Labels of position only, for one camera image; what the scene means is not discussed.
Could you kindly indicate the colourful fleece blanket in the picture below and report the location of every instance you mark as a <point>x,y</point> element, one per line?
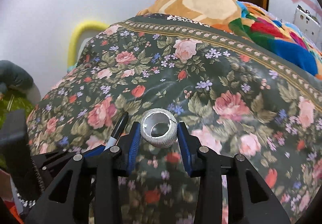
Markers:
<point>283,39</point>

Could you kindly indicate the orange cream blanket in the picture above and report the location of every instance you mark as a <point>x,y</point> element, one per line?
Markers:
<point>215,13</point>

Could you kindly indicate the grey black marker pen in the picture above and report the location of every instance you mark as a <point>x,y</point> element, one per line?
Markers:
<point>118,130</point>

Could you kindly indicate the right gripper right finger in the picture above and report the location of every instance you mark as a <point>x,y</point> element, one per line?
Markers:
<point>250,200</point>

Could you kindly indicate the green patterned fabric bag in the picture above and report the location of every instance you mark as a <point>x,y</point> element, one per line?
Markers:
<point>14,100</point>

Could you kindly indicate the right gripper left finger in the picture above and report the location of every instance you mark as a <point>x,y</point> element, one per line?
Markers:
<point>86,178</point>

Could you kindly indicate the yellow foam tube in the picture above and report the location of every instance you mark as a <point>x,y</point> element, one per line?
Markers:
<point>80,29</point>

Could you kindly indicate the grey tape roll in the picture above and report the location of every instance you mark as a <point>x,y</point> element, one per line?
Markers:
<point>159,128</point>

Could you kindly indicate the dark floral bedspread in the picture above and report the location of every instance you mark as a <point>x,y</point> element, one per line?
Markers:
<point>168,72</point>

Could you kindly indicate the white cardboard box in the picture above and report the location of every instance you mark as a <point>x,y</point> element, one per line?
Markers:
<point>307,24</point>

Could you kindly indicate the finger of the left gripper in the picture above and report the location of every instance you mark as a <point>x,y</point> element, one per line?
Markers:
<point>48,165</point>

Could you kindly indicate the dark green cushion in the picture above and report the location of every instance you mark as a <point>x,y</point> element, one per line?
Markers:
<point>13,75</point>

